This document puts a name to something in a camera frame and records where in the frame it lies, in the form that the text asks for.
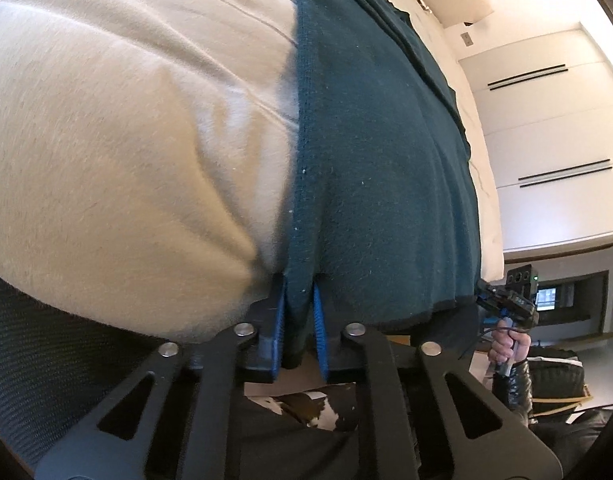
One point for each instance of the dark teal knit sweater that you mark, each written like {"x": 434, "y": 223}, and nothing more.
{"x": 383, "y": 200}

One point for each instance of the wall socket plate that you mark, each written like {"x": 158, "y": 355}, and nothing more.
{"x": 467, "y": 40}

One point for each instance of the cream bed duvet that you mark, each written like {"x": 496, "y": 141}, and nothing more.
{"x": 148, "y": 155}

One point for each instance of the person's right forearm black sleeve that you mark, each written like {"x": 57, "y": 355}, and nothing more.
{"x": 514, "y": 390}

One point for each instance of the white wardrobe with black handles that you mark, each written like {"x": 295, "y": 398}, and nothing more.
{"x": 546, "y": 109}

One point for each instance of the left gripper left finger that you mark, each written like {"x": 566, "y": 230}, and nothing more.
{"x": 173, "y": 417}

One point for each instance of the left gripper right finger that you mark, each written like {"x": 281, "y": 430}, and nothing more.
{"x": 423, "y": 415}

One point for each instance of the person's right hand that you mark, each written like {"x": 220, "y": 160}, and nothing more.
{"x": 508, "y": 344}

